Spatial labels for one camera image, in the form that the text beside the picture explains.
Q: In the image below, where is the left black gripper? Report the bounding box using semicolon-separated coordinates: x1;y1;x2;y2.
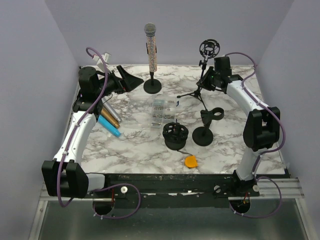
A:
95;65;143;99

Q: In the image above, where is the silver microphone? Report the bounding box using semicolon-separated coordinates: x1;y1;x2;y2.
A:
102;97;123;124

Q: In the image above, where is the black tripod shock mount stand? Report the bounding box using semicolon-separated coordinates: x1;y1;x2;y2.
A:
176;39;220;110

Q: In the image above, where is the gold microphone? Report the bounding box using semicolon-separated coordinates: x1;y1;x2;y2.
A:
100;107;120;129

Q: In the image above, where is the blue microphone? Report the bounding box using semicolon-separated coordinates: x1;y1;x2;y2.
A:
98;115;121;137

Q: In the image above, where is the shock mount round base stand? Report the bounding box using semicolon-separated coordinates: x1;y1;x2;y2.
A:
162;122;189;151

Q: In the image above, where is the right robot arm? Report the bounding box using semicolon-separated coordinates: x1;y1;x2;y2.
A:
197;56;281;196

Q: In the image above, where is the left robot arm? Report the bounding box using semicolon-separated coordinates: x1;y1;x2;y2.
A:
41;65;144;198

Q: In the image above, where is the round base stand, glitter mic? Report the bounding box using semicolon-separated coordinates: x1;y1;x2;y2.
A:
143;69;162;94

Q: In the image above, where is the glitter microphone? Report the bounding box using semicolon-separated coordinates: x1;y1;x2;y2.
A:
144;22;158;73

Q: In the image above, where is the clear screw organizer box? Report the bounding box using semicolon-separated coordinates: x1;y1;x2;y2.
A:
149;97;180;129

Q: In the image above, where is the orange tape measure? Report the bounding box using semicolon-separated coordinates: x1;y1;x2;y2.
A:
184;155;198;169

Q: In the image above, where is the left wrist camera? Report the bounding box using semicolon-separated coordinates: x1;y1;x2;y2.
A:
92;52;112;73

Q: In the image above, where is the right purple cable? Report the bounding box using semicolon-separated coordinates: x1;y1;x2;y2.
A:
223;51;287;219

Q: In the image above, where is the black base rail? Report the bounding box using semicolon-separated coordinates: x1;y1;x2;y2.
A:
67;172;301;208

